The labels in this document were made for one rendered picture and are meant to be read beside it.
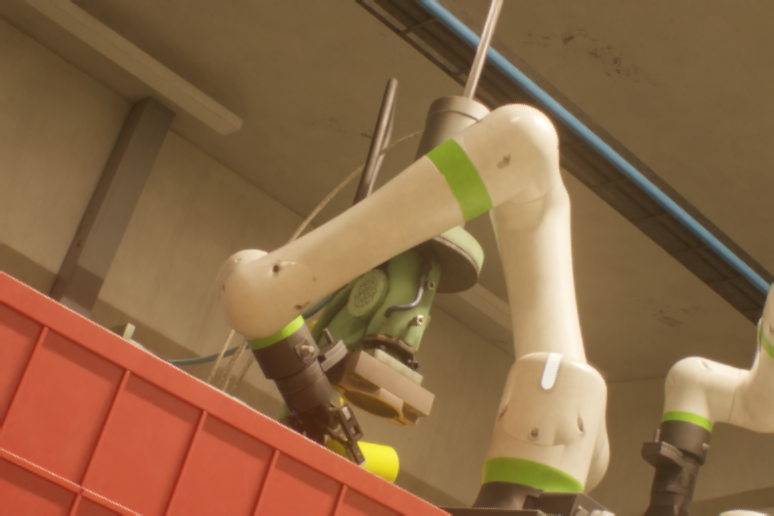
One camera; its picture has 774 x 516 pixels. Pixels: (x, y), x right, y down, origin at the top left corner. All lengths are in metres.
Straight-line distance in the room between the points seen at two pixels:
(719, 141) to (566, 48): 0.97
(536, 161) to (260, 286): 0.42
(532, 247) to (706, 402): 0.57
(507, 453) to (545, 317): 0.32
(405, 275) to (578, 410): 0.59
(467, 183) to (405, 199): 0.09
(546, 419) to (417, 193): 0.39
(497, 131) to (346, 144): 5.81
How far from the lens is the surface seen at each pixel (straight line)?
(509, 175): 1.81
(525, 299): 1.88
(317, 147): 7.74
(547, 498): 1.56
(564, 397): 1.61
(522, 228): 1.92
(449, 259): 2.12
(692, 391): 2.33
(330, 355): 1.99
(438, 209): 1.79
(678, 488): 2.28
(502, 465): 1.59
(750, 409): 2.33
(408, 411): 2.09
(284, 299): 1.78
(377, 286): 2.11
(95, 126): 7.94
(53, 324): 1.03
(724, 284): 6.31
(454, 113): 2.25
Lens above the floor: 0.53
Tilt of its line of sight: 24 degrees up
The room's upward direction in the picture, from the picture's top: 18 degrees clockwise
